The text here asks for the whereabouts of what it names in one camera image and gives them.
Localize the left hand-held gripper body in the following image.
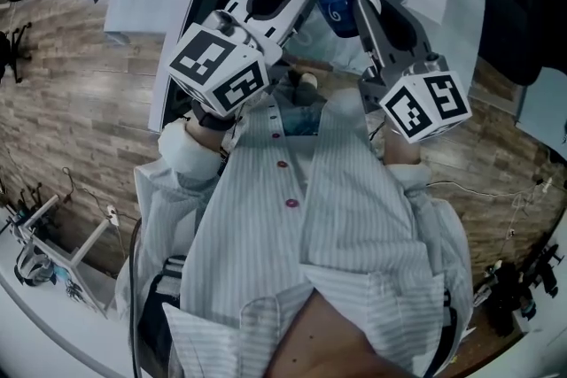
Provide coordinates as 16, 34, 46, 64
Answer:
167, 10, 284, 119

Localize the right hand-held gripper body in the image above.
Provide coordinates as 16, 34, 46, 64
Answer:
357, 51, 471, 143

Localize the person's right forearm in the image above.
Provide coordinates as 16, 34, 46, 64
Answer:
380, 121, 433, 201

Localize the person's left forearm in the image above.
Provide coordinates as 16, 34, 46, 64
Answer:
157, 117, 232, 188

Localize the black wrist watch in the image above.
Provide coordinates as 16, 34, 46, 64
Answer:
190, 99, 238, 132

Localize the person's shoe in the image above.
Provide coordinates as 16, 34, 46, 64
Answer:
285, 69, 321, 105

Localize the person's striped shirt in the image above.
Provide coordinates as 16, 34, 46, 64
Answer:
114, 90, 476, 378

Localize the black chair base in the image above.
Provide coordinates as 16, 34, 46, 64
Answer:
0, 21, 33, 86

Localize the light wooden rack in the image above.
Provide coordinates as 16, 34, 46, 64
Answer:
8, 193, 117, 316

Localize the black tripod stand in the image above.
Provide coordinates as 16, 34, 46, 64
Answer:
0, 181, 59, 232

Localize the black bag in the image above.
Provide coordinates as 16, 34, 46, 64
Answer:
141, 254, 190, 378

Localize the person's neck and chest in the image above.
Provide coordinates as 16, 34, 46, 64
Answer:
265, 289, 422, 378

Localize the grey headset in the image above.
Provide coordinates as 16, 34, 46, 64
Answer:
14, 246, 58, 288

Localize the white cable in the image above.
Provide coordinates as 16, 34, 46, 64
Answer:
424, 177, 553, 235

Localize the black cable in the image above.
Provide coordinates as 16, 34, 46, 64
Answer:
60, 166, 144, 223
127, 216, 148, 378

